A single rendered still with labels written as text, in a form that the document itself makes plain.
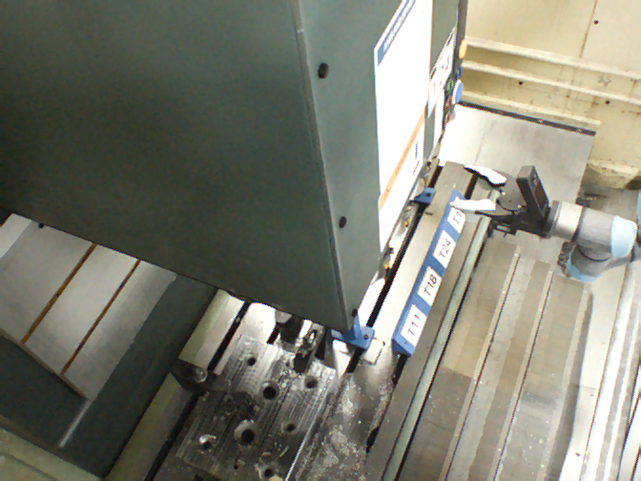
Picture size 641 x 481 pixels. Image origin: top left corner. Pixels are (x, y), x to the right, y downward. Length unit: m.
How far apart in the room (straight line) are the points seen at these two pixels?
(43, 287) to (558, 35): 1.35
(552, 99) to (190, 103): 1.49
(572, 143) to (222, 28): 1.59
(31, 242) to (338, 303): 0.66
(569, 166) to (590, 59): 0.32
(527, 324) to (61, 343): 1.11
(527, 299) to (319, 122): 1.33
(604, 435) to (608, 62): 0.92
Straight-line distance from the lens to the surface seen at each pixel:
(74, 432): 1.60
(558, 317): 1.76
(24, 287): 1.24
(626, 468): 2.18
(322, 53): 0.46
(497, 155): 1.94
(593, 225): 1.33
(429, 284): 1.50
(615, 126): 1.96
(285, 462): 1.30
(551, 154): 1.95
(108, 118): 0.63
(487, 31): 1.82
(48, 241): 1.24
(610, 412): 1.59
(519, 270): 1.81
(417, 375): 1.44
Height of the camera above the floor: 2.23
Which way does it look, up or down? 55 degrees down
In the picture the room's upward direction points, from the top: 10 degrees counter-clockwise
